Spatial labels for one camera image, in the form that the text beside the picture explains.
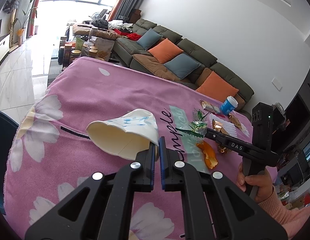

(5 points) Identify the orange grey curtain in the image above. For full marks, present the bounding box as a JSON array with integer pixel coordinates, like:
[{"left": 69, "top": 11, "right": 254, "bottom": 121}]
[
  {"left": 28, "top": 0, "right": 47, "bottom": 38},
  {"left": 107, "top": 0, "right": 154, "bottom": 23}
]

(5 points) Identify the orange peel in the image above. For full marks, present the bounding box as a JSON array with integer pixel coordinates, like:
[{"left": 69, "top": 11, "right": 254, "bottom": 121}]
[{"left": 196, "top": 141, "right": 218, "bottom": 169}]

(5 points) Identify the group of jars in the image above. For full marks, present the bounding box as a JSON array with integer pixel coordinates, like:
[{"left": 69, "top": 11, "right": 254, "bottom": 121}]
[{"left": 58, "top": 36, "right": 98, "bottom": 65}]

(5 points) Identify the person's right forearm pink sleeve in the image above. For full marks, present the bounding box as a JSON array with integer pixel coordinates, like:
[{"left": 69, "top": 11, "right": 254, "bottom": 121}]
[{"left": 255, "top": 187, "right": 310, "bottom": 240}]

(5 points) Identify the red cloth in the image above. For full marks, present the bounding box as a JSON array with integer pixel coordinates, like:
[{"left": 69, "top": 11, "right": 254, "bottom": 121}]
[{"left": 126, "top": 32, "right": 143, "bottom": 41}]

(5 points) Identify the pink floral blanket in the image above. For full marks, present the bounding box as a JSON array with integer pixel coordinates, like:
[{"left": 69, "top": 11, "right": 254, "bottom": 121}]
[{"left": 3, "top": 56, "right": 278, "bottom": 240}]

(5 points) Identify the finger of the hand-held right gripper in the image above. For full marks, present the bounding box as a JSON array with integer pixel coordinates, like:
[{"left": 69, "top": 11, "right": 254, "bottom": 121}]
[{"left": 206, "top": 128, "right": 231, "bottom": 149}]

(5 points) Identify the white black TV cabinet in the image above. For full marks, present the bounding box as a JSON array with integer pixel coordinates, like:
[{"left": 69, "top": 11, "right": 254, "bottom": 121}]
[{"left": 0, "top": 34, "right": 11, "bottom": 68}]

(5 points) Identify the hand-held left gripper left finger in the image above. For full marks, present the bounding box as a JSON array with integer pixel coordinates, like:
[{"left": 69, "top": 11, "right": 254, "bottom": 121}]
[{"left": 25, "top": 144, "right": 155, "bottom": 240}]

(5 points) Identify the tall leafy potted plant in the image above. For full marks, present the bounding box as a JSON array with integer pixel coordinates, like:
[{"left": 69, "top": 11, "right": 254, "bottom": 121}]
[{"left": 15, "top": 0, "right": 38, "bottom": 47}]

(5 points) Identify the dark patterned cloth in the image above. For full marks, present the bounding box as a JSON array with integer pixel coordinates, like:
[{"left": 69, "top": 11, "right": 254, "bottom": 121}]
[{"left": 2, "top": 0, "right": 21, "bottom": 14}]

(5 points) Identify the teal plastic bin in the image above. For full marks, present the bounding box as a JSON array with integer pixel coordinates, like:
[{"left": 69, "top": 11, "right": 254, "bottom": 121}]
[{"left": 0, "top": 110, "right": 21, "bottom": 215}]

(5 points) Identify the green packet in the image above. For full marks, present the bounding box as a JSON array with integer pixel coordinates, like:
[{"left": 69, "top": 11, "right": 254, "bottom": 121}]
[{"left": 75, "top": 37, "right": 85, "bottom": 53}]

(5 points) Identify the black clothes pile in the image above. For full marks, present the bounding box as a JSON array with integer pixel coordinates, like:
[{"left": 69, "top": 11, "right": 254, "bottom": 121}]
[{"left": 91, "top": 19, "right": 109, "bottom": 29}]

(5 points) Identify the brown paper snack bag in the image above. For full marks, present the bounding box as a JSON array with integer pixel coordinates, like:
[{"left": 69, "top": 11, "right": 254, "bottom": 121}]
[{"left": 94, "top": 38, "right": 115, "bottom": 62}]

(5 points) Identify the blue grey cushion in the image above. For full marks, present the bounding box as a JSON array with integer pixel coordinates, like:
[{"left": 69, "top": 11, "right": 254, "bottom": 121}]
[
  {"left": 137, "top": 28, "right": 163, "bottom": 50},
  {"left": 164, "top": 53, "right": 202, "bottom": 80}
]

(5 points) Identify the small brown snack packet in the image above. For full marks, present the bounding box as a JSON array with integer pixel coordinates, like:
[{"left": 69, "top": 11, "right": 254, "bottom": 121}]
[{"left": 200, "top": 99, "right": 221, "bottom": 113}]

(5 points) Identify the white clothes pile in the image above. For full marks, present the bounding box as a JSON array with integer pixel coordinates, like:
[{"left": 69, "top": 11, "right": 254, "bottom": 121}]
[{"left": 109, "top": 20, "right": 133, "bottom": 29}]

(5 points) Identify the green clear candy wrapper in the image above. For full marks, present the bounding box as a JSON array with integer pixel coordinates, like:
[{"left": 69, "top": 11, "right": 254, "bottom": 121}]
[{"left": 175, "top": 120, "right": 208, "bottom": 138}]

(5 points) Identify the blue cup with white lid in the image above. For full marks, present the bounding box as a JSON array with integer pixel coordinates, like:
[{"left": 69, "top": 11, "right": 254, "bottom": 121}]
[{"left": 219, "top": 95, "right": 238, "bottom": 115}]

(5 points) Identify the green brown sofa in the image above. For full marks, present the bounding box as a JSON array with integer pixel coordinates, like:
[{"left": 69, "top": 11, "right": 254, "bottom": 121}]
[{"left": 73, "top": 17, "right": 255, "bottom": 113}]

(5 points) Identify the small white foam net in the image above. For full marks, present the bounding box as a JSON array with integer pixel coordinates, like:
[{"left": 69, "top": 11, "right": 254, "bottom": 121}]
[{"left": 207, "top": 112, "right": 245, "bottom": 138}]

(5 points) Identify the brown cardboard box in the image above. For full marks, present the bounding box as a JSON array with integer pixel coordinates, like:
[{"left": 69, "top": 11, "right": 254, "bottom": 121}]
[{"left": 130, "top": 9, "right": 142, "bottom": 22}]

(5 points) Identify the person's right hand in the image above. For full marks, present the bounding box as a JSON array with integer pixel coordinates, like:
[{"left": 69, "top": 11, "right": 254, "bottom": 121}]
[{"left": 236, "top": 160, "right": 273, "bottom": 203}]

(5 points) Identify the white paper cup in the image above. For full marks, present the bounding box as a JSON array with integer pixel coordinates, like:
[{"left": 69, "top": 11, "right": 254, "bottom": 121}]
[{"left": 86, "top": 109, "right": 160, "bottom": 161}]

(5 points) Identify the orange cushion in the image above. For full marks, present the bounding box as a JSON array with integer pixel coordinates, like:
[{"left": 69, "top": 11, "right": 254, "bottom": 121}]
[
  {"left": 147, "top": 38, "right": 184, "bottom": 64},
  {"left": 196, "top": 70, "right": 239, "bottom": 103}
]

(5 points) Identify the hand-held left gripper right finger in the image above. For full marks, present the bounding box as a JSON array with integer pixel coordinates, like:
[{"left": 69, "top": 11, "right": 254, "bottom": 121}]
[{"left": 159, "top": 137, "right": 288, "bottom": 240}]

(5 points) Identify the glass coffee table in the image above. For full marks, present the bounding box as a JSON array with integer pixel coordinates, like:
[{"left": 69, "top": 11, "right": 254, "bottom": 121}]
[{"left": 46, "top": 54, "right": 120, "bottom": 80}]

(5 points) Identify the wooden floor stand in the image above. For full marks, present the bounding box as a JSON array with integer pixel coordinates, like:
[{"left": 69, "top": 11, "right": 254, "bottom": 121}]
[{"left": 9, "top": 10, "right": 17, "bottom": 45}]

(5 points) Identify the dark furniture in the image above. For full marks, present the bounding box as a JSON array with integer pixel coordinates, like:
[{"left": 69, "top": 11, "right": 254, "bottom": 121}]
[{"left": 275, "top": 80, "right": 310, "bottom": 205}]

